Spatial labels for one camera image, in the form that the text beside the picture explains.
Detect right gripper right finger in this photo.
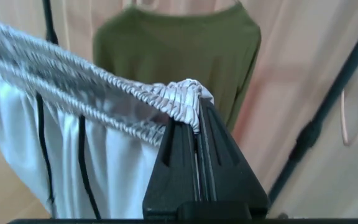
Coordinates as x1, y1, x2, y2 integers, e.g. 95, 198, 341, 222
197, 98, 270, 218

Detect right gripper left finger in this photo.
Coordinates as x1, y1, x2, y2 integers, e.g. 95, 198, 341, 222
142, 118, 203, 218

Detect pale grey shorts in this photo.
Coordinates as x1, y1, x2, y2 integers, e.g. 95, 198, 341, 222
0, 15, 214, 220

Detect green long-sleeved shirt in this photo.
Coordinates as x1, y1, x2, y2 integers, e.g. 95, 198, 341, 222
92, 1, 262, 133

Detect black clothes rack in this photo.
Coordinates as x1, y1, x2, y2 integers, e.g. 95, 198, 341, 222
41, 0, 358, 205

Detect beige curtain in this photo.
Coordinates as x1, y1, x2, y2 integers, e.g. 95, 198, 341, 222
0, 0, 358, 219

